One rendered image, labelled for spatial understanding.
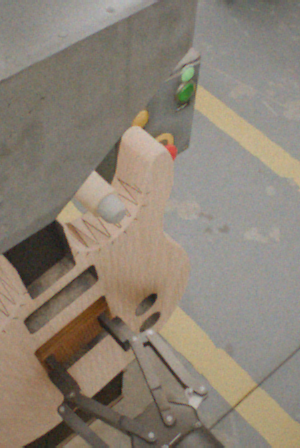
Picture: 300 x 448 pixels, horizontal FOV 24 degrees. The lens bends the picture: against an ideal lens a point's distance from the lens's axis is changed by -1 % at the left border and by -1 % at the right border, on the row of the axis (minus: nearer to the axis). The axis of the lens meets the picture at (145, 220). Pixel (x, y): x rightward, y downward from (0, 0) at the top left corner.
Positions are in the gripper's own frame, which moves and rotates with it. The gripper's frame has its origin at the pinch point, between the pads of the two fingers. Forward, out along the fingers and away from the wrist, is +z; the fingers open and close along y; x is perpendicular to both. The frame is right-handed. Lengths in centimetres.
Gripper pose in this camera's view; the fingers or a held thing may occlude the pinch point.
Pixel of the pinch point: (79, 342)
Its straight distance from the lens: 81.5
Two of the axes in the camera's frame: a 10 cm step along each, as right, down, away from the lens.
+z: -6.6, -6.1, 4.3
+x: -0.8, -5.2, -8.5
